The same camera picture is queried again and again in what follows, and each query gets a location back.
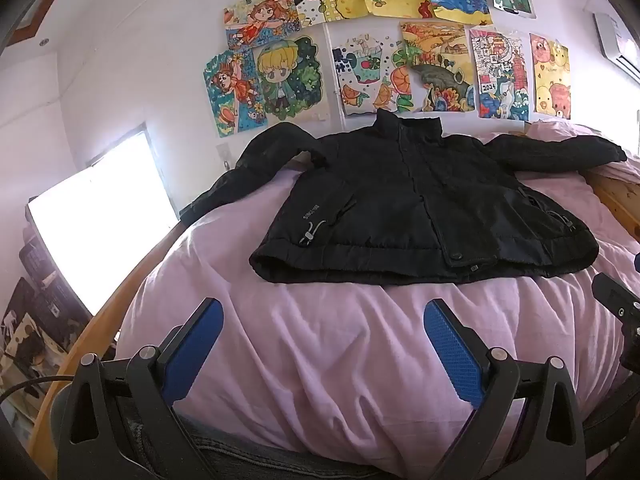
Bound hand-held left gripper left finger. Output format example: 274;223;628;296
57;297;224;480

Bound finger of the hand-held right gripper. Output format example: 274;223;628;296
591;272;640;368

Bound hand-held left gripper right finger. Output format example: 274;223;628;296
423;299;587;480

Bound black jacket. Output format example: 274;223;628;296
180;109;628;286

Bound pink bed sheet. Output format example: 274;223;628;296
115;120;640;480

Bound grey jeans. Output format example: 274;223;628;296
117;400;506;480

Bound bright window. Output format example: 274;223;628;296
26;122;182;317

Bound cluttered desk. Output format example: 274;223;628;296
0;227;94;413

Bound pink pillow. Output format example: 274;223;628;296
522;120;640;183

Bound pig and chick drawing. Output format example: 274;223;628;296
528;32;572;121

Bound red tower flag drawing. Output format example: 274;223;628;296
469;25;531;122

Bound orange-haired girl blue drawing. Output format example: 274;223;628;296
202;50;269;139

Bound white air conditioner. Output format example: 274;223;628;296
593;12;640;82

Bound blond boy green drawing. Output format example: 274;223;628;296
251;35;332;124

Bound yellow field landscape drawing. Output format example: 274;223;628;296
399;20;477;114

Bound juice cup orange drawing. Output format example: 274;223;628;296
331;24;417;119

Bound flying girl drawing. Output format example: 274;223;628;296
223;0;302;52

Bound brown wooden beam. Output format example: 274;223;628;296
11;0;62;46

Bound wooden bed frame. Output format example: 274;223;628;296
27;125;640;476

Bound black cable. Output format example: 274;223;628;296
0;374;77;403

